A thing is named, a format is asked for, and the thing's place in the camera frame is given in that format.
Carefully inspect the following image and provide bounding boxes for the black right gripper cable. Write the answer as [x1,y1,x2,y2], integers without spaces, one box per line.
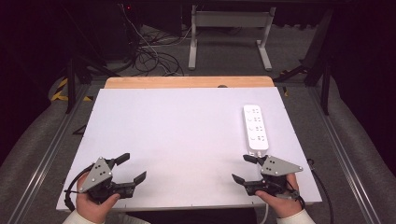
[306,158,334,224]

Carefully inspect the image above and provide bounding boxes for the tangle of black floor cables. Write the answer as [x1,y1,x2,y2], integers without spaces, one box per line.
[132,24,186,77]

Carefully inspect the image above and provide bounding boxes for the person's dark lap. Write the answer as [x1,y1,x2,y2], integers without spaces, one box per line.
[125,207,260,224]

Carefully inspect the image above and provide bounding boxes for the white metal desk frame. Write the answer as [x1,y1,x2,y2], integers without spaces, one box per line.
[188,4,277,72]

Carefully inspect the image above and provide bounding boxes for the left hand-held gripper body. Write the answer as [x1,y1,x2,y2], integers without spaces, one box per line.
[78,156,137,204]

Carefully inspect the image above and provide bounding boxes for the black tripod stand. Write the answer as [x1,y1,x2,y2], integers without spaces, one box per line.
[64,55,120,115]

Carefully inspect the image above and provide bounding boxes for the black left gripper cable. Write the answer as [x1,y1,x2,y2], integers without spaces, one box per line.
[64,163,94,213]

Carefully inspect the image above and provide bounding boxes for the white power strip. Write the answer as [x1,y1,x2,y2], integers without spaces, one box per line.
[242,104,270,157]

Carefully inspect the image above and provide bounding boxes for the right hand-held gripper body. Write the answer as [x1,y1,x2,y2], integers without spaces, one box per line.
[243,154,304,198]

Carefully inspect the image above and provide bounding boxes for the black metal stand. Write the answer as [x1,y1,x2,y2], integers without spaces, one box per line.
[274,8,332,116]

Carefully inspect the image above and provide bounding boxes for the white power strip cable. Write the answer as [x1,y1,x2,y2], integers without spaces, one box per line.
[261,203,270,224]

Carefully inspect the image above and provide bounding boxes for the yellow black hazard tape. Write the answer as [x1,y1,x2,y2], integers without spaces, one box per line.
[50,77,94,103]

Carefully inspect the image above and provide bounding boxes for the person's right hand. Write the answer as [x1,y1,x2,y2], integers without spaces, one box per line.
[255,173,302,218]

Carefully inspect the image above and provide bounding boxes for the person's left hand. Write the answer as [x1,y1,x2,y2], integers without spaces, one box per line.
[75,172,121,224]

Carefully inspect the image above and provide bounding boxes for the thin white floor cable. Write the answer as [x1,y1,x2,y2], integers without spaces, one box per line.
[119,3,161,62]

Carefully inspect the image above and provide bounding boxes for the aluminium floor rail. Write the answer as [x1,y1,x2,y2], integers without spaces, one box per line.
[307,87,382,224]
[7,83,92,224]

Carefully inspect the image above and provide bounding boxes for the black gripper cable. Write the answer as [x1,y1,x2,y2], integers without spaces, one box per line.
[64,163,94,213]
[306,158,334,224]

